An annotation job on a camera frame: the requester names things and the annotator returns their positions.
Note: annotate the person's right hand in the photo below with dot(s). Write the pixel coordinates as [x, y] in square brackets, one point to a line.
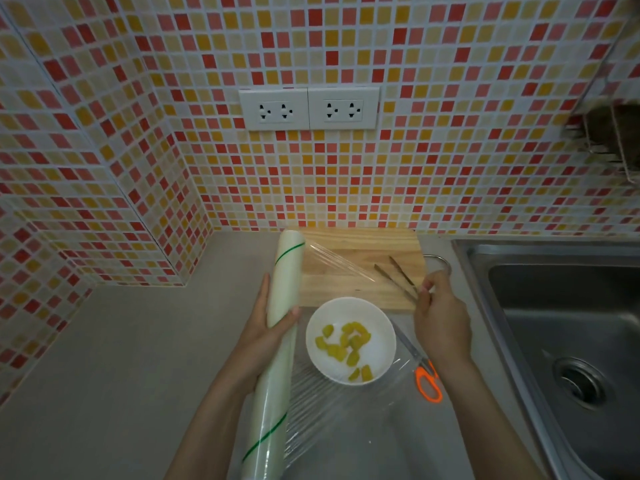
[445, 329]

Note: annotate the clear cling film sheet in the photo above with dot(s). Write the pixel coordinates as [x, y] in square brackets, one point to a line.
[350, 419]

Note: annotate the stainless steel sink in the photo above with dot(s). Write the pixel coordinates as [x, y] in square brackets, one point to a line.
[560, 304]

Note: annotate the person's left thumb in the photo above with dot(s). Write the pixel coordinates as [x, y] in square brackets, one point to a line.
[286, 318]

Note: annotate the person's left hand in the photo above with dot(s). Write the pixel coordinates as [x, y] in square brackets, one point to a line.
[255, 344]

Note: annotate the pile of yellow fruit pieces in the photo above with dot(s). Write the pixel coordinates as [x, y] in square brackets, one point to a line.
[350, 342]

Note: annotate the white bowl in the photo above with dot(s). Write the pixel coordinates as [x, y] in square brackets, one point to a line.
[380, 344]

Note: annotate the metal tongs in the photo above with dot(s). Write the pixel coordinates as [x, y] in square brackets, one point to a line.
[395, 282]

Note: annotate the white wall socket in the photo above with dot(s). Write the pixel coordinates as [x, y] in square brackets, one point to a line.
[344, 108]
[274, 109]

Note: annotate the cling film roll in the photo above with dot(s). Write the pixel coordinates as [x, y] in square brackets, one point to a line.
[286, 274]

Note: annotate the person's right forearm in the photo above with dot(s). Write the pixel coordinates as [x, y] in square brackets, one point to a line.
[480, 424]

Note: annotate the person's left forearm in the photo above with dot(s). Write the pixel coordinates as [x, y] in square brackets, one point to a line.
[215, 429]

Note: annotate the metal sink drain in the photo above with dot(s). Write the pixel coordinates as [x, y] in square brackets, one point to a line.
[580, 382]

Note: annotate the person's right thumb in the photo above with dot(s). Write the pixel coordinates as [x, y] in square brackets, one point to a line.
[421, 307]

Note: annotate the wooden cutting board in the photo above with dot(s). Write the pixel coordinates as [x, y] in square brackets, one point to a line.
[345, 274]

